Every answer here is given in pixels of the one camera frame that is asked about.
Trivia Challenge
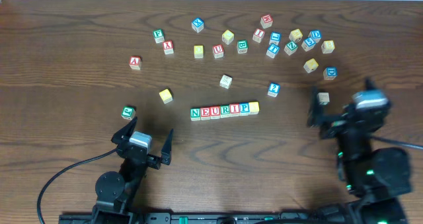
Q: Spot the blue d block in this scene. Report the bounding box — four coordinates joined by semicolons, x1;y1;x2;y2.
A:
308;30;322;44
323;67;338;80

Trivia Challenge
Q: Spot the yellow block left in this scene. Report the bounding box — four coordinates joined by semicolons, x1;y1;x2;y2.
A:
159;89;173;104

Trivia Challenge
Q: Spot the red H block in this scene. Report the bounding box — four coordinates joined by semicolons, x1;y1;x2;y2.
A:
260;14;274;29

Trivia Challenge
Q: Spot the green B block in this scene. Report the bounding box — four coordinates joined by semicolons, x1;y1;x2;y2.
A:
237;40;249;54

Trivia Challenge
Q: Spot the blue D block lower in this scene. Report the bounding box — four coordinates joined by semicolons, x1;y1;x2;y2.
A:
323;67;338;80

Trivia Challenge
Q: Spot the green F block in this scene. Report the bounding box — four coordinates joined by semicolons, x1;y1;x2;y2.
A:
153;29;165;44

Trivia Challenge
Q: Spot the blue P block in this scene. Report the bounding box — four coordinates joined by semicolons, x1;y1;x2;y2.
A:
239;102;250;116

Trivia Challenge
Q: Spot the yellow S block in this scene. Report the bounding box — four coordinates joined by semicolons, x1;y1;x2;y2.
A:
249;101;260;115

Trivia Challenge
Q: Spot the yellow block upper right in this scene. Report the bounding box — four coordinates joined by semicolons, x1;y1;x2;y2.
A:
289;29;303;43

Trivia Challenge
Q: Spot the blue T block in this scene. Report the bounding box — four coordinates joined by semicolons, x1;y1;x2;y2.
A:
266;44;280;59

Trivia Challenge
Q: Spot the red u block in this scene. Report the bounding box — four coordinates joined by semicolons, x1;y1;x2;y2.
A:
210;106;221;119
212;44;224;59

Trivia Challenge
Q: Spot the yellow O block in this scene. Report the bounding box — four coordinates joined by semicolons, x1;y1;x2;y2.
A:
194;45;204;59

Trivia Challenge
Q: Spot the green R block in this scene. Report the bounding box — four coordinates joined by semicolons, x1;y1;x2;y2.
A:
220;105;231;118

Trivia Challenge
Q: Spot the green N block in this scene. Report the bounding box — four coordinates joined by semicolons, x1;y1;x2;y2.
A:
190;108;201;121

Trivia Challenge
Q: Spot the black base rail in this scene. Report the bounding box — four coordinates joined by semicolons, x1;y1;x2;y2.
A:
58;211;407;224

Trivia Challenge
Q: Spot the red Y block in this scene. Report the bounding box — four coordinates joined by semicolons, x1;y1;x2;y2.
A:
163;40;174;55

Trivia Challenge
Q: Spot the red i block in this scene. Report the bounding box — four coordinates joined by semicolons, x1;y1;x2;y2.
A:
252;28;265;43
229;104;240;117

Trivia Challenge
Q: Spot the green J block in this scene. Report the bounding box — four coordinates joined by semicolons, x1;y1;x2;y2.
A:
121;106;136;120

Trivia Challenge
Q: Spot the blue S block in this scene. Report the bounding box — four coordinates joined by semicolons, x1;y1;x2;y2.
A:
301;38;316;52

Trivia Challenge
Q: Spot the blue L block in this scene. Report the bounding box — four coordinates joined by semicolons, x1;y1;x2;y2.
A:
269;32;282;45

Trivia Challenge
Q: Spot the white green block right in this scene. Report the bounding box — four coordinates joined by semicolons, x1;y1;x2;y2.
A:
317;92;330;106

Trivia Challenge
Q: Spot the blue 2 block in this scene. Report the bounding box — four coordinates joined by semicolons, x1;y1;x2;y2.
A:
267;83;280;97

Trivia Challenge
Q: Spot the green Z block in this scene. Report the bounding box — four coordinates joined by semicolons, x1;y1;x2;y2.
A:
284;41;298;56

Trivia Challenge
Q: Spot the red A block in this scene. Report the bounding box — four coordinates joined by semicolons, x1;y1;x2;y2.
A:
129;56;142;70

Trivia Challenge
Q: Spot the yellow 8 block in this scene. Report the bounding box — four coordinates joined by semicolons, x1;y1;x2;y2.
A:
321;40;335;54

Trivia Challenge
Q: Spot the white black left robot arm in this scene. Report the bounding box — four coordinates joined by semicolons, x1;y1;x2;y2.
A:
90;118;173;224

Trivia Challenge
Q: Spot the red E block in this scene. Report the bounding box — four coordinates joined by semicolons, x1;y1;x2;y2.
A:
200;107;211;120

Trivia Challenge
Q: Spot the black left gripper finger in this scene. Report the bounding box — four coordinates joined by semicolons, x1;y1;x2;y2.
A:
161;129;174;165
111;117;137;145

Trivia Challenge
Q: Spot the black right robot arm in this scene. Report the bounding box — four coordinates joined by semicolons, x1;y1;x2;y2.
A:
307;79;412;224

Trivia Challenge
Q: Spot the blue D block upper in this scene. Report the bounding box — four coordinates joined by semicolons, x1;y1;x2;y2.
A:
308;30;322;44

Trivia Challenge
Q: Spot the plain white wooden block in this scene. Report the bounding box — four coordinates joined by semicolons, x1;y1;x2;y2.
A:
219;75;233;89

